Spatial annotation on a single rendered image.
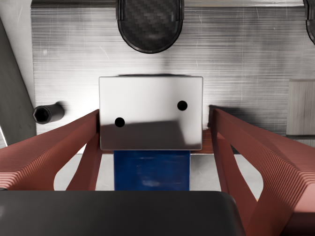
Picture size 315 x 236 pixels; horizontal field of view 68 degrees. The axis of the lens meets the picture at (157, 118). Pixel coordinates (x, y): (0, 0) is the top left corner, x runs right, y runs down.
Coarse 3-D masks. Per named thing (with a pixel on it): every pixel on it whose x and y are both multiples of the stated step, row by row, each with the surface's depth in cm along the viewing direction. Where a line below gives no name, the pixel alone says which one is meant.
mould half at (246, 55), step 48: (48, 0) 13; (96, 0) 13; (192, 0) 13; (240, 0) 13; (288, 0) 13; (48, 48) 13; (96, 48) 13; (192, 48) 13; (240, 48) 13; (288, 48) 13; (48, 96) 14; (96, 96) 14; (240, 96) 14
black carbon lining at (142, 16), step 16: (128, 0) 14; (144, 0) 14; (160, 0) 14; (176, 0) 14; (304, 0) 13; (128, 16) 14; (144, 16) 14; (160, 16) 14; (176, 16) 13; (128, 32) 14; (144, 32) 14; (160, 32) 14; (176, 32) 13; (144, 48) 14; (160, 48) 14
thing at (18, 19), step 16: (0, 0) 22; (16, 0) 22; (0, 16) 22; (16, 16) 22; (16, 32) 22; (16, 48) 22; (32, 64) 22; (32, 80) 23; (32, 96) 23; (112, 160) 23; (192, 160) 23; (208, 160) 23; (240, 160) 23; (64, 176) 24; (112, 176) 24; (192, 176) 24; (208, 176) 24; (256, 176) 24; (256, 192) 24
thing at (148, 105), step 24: (120, 96) 11; (144, 96) 11; (168, 96) 11; (192, 96) 11; (120, 120) 12; (144, 120) 11; (168, 120) 11; (192, 120) 11; (120, 144) 11; (144, 144) 11; (168, 144) 11; (192, 144) 11; (120, 168) 13; (144, 168) 13; (168, 168) 13
